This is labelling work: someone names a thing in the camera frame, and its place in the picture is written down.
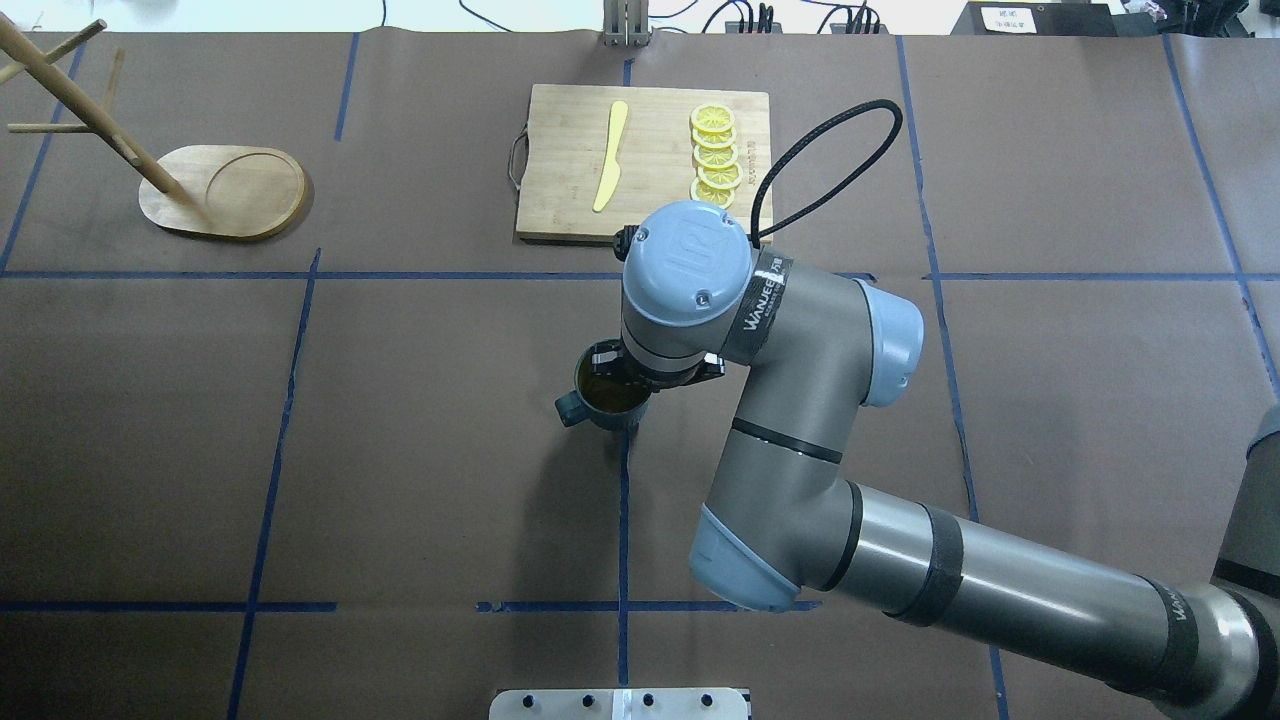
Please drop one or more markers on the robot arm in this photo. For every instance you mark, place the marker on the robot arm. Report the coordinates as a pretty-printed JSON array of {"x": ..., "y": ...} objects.
[{"x": 699, "y": 291}]

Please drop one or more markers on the wooden cup storage rack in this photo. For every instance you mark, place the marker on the wooden cup storage rack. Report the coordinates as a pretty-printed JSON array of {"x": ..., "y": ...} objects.
[{"x": 214, "y": 190}]

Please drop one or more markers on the yellow plastic knife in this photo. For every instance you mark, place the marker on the yellow plastic knife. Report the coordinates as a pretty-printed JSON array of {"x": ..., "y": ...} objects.
[{"x": 610, "y": 176}]

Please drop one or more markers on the white mounting pillar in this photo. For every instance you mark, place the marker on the white mounting pillar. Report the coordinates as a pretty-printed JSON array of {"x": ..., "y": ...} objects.
[{"x": 623, "y": 703}]

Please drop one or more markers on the aluminium frame post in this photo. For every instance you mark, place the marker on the aluminium frame post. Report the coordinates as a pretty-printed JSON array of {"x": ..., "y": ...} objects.
[{"x": 626, "y": 23}]

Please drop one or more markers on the wooden cutting board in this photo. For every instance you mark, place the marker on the wooden cutting board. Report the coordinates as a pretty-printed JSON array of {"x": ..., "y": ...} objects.
[{"x": 566, "y": 134}]

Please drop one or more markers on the black box with label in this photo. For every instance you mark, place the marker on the black box with label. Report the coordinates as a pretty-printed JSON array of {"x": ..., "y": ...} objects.
[{"x": 1040, "y": 18}]

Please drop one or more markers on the black power strip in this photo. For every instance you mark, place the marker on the black power strip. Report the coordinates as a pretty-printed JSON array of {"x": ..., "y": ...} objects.
[
  {"x": 859, "y": 19},
  {"x": 752, "y": 19}
]

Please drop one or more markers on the lemon slice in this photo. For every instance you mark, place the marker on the lemon slice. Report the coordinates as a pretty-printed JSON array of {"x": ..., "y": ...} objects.
[
  {"x": 702, "y": 192},
  {"x": 728, "y": 177},
  {"x": 715, "y": 159},
  {"x": 714, "y": 140},
  {"x": 712, "y": 118}
]

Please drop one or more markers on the blue mug yellow inside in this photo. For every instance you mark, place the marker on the blue mug yellow inside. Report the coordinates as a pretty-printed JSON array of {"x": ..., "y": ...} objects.
[{"x": 608, "y": 403}]

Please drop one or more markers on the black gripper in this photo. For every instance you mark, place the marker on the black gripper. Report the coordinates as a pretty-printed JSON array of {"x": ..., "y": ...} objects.
[{"x": 606, "y": 360}]

